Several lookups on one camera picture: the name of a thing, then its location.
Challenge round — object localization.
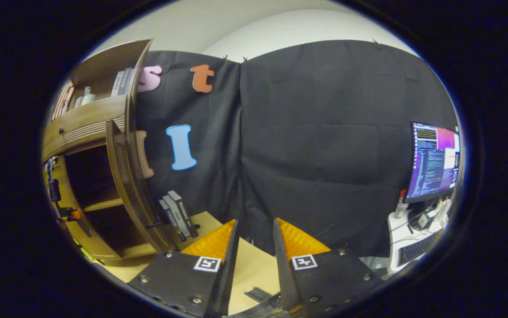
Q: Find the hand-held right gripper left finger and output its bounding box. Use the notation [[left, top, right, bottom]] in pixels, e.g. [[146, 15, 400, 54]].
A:
[[127, 219, 240, 318]]

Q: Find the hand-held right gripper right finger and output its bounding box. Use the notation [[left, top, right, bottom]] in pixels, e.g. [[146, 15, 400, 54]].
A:
[[272, 217, 385, 315]]

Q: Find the wooden double-door shoe cabinet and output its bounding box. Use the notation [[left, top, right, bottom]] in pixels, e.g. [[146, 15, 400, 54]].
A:
[[42, 39, 177, 262]]

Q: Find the wooden cabinet drawer black knob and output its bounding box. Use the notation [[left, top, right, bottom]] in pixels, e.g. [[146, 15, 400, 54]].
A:
[[42, 95, 127, 162]]

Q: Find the black book white spine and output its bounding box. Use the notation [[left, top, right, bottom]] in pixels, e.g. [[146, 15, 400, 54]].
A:
[[168, 190, 199, 240]]

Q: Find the grey book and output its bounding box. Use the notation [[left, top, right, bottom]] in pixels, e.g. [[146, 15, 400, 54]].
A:
[[159, 197, 184, 242]]

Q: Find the black backdrop cloth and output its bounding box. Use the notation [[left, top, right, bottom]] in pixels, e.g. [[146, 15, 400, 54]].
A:
[[135, 40, 459, 261]]

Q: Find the white bottle red cap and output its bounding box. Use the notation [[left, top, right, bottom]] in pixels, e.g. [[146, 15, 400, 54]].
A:
[[395, 189, 410, 219]]

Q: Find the black keyboard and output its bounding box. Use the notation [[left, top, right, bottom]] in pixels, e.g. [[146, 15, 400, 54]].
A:
[[397, 230, 440, 267]]

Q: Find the computer monitor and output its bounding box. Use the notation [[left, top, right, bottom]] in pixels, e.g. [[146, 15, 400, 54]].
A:
[[404, 121, 461, 204]]

